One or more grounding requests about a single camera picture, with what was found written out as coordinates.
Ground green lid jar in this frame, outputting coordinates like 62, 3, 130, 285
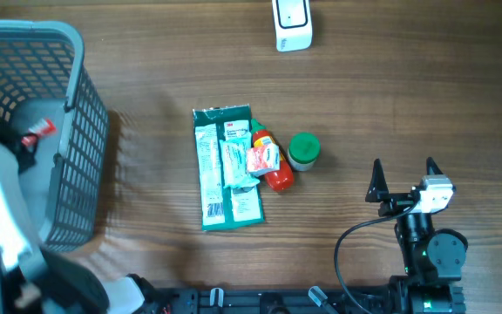
288, 133, 321, 172

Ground red green sauce bottle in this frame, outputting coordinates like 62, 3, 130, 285
251, 119, 294, 192

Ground red white tissue pack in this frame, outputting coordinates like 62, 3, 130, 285
246, 144, 280, 177

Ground light green wipes pack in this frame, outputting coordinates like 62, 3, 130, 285
220, 132, 260, 189

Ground green 3M package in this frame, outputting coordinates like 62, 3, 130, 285
193, 105, 265, 231

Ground red stick sachet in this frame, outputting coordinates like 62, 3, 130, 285
22, 118, 57, 147

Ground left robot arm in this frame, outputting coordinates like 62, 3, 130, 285
0, 142, 145, 313

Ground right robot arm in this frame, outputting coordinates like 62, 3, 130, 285
365, 158, 468, 314

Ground white barcode scanner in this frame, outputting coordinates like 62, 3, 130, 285
271, 0, 313, 52

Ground grey plastic shopping basket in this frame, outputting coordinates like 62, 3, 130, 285
0, 20, 109, 251

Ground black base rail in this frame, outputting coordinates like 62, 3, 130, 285
156, 284, 467, 314

